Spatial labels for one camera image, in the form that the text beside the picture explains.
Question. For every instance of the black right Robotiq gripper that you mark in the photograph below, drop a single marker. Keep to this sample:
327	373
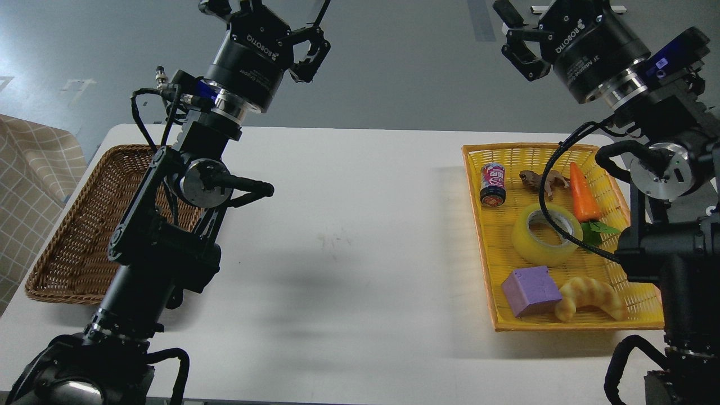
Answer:
585	42

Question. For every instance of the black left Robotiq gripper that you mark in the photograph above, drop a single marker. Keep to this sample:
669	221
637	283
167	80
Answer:
249	62

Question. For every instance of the yellow tape roll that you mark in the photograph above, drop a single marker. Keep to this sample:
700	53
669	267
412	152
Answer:
536	241

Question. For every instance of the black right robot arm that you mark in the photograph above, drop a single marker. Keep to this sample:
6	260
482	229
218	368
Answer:
666	149

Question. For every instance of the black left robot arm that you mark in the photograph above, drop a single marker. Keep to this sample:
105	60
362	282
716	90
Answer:
165	243

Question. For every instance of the brown toy animal figure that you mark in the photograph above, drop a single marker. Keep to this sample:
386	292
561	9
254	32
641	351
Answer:
535	182

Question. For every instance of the orange toy carrot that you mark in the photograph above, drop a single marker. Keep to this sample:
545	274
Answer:
586	210

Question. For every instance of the small drink can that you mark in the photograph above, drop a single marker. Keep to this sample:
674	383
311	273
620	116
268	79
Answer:
492	191

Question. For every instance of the beige checkered cloth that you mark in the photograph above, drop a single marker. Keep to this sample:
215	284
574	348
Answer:
40	168

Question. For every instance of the toy croissant bread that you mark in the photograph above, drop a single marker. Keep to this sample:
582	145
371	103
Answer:
584	291

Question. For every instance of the purple foam cube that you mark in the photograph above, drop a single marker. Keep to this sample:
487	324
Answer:
530	291

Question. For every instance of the brown wicker basket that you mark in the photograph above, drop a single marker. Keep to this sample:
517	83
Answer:
74	267

